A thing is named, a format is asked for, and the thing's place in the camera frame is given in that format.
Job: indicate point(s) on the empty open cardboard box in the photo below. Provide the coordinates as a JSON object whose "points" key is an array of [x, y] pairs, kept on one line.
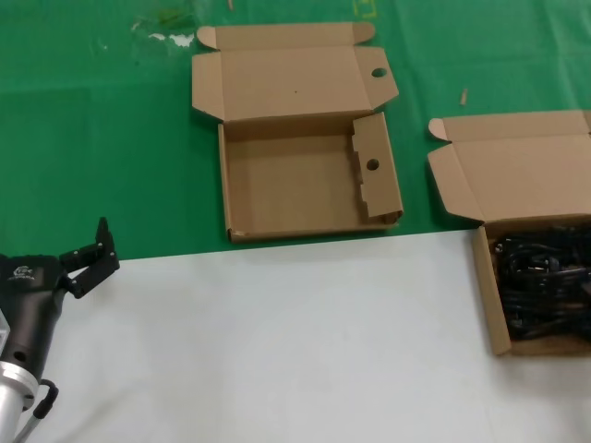
{"points": [[286, 83]]}

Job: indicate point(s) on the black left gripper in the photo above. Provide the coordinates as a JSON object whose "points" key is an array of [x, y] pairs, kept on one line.
{"points": [[27, 300]]}

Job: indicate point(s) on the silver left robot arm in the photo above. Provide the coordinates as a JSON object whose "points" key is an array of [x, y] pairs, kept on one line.
{"points": [[11, 401]]}

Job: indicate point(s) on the small wooden stick piece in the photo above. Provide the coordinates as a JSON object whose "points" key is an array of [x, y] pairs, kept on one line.
{"points": [[463, 97]]}

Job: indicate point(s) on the green table mat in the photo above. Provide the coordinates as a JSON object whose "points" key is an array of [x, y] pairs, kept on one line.
{"points": [[92, 138]]}

